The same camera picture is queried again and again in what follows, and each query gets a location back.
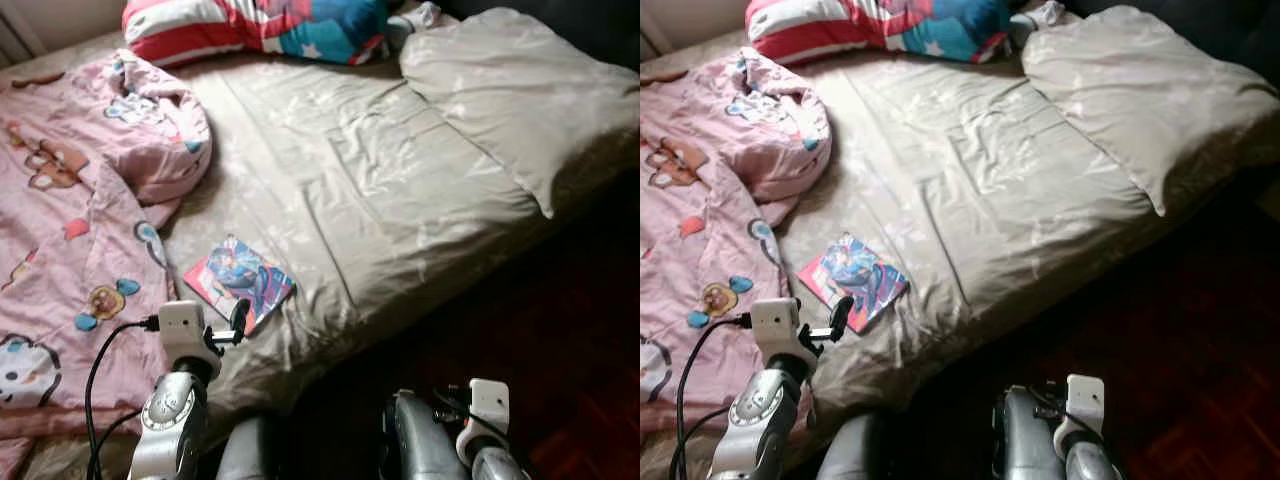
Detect pink cartoon print quilt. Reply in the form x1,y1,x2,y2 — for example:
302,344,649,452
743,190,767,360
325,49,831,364
640,47,833,431
0,48,213,441

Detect large beige floral pillow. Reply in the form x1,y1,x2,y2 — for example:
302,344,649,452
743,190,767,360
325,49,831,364
1020,5,1280,216
398,8,641,219

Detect anime cover comic book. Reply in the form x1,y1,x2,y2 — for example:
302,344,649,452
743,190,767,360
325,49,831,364
183,235,297,336
795,233,909,334

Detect bed with beige floral sheet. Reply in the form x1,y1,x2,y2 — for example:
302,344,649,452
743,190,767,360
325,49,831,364
0,30,641,480
640,30,1280,480

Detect red white blue bolster pillow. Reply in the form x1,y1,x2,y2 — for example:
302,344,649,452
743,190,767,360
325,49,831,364
122,0,393,68
745,0,1016,66

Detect crumpled white patterned cloth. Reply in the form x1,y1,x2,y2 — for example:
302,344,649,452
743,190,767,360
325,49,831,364
385,2,443,36
1010,0,1066,36

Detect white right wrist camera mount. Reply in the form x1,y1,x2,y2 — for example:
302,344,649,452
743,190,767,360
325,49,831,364
455,378,511,469
1052,375,1104,463

